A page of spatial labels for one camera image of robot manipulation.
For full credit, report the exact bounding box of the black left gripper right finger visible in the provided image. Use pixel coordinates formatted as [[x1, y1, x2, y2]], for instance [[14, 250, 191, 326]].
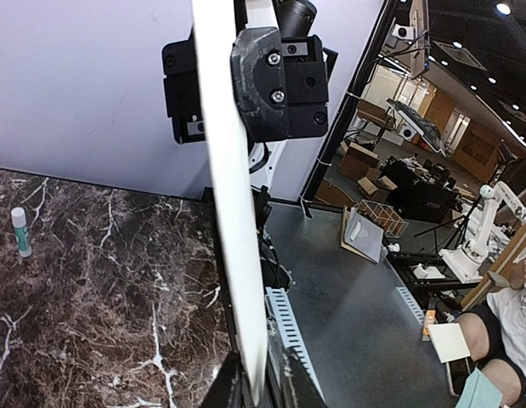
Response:
[[265, 332, 326, 408]]

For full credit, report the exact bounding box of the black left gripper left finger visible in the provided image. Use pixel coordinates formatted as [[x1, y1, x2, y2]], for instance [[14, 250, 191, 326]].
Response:
[[201, 351, 250, 408]]

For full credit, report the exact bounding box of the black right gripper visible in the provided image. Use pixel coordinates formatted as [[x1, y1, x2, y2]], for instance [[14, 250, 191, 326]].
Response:
[[161, 26, 331, 145]]

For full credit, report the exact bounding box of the white letter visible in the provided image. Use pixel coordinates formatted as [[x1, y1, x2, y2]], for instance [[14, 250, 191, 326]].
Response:
[[192, 1, 268, 405]]

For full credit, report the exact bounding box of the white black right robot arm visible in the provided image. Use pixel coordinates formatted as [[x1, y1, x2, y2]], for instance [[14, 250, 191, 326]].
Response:
[[229, 1, 337, 235]]

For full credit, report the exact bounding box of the person in white shirt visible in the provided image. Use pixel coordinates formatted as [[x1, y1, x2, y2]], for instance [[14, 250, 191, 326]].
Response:
[[455, 254, 526, 407]]

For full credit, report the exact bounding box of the green white glue stick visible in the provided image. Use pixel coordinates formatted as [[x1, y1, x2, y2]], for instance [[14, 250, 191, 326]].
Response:
[[10, 207, 31, 258]]

